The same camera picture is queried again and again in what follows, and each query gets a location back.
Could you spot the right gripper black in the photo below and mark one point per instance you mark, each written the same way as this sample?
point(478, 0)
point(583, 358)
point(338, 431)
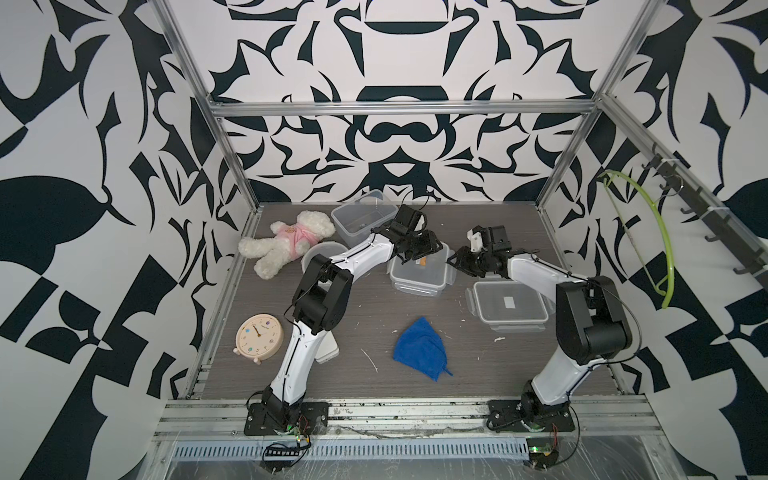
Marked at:
point(462, 261)

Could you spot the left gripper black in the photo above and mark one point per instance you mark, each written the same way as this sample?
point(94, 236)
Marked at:
point(429, 241)

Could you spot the clear rectangular lunch box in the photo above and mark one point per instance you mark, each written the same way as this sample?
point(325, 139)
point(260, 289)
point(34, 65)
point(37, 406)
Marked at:
point(428, 276)
point(354, 220)

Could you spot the clear lunch box lid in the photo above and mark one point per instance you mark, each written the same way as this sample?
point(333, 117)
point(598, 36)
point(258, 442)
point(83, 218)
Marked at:
point(506, 306)

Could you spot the round clear container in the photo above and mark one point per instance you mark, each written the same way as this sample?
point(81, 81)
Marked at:
point(327, 249)

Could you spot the blue cleaning cloth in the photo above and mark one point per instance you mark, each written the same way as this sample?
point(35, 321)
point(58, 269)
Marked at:
point(421, 348)

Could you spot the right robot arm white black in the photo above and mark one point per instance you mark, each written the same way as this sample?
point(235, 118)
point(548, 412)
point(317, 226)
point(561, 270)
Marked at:
point(590, 321)

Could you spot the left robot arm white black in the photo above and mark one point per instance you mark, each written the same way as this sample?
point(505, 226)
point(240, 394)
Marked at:
point(321, 299)

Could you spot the white teddy bear pink shirt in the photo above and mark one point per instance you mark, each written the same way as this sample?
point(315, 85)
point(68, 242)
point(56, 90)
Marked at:
point(288, 242)

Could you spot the white rectangular box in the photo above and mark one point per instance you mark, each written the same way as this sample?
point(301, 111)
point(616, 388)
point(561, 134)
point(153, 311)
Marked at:
point(328, 349)

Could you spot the pink round alarm clock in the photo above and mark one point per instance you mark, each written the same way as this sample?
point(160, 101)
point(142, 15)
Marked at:
point(259, 338)

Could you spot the green clothes hanger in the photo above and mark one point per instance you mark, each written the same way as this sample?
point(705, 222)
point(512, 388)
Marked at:
point(663, 284)

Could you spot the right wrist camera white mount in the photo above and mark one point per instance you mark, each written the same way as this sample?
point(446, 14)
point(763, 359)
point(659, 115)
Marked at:
point(476, 241)

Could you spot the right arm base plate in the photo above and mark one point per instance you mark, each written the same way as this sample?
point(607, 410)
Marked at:
point(529, 415)

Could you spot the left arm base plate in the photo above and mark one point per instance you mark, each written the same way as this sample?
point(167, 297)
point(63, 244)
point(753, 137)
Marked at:
point(304, 418)

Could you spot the aluminium frame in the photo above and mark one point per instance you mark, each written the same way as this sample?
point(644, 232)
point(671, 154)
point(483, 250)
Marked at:
point(526, 101)

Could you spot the black wall hook rack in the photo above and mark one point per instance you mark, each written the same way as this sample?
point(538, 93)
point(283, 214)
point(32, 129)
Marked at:
point(724, 225)

